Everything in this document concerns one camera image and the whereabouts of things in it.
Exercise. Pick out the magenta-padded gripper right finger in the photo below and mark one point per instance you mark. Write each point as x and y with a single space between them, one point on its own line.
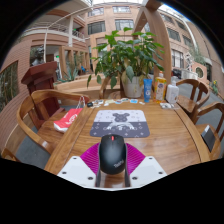
136 159

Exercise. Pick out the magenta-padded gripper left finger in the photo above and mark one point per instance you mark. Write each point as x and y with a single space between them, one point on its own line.
88 158

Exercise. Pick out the black computer mouse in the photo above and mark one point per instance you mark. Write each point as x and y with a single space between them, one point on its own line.
112 153

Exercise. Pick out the grey bear-print mouse pad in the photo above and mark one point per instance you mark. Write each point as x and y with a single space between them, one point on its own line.
133 128

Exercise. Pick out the red paper bag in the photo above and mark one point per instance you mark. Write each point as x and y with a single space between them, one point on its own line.
68 120

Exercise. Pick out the black key fob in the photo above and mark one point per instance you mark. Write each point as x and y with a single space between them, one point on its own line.
90 104

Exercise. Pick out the blue sticker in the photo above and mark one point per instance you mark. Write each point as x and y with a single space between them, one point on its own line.
134 101

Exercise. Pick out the small white packets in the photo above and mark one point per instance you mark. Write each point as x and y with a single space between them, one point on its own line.
166 105

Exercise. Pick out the blue squeeze tube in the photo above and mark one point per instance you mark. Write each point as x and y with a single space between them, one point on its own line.
147 90

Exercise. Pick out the yellow liquid bottle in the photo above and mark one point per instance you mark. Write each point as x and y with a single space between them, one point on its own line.
160 88

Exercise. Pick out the dark grey flat pouch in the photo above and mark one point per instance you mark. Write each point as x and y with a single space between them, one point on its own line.
208 137

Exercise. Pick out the white pump bottle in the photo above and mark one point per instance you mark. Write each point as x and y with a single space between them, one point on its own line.
172 93

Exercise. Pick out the wooden round-back armchair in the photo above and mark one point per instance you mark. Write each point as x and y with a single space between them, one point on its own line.
215 108
7 154
40 96
105 85
196 100

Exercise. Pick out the green agave plant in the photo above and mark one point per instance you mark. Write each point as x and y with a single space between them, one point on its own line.
71 73

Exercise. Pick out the dark red wooden podium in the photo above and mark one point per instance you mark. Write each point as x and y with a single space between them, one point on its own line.
40 78

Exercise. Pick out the green plant in white pot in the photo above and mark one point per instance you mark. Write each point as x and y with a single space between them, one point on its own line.
128 56

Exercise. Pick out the dark bust statue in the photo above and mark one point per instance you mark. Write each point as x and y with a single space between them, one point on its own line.
38 56

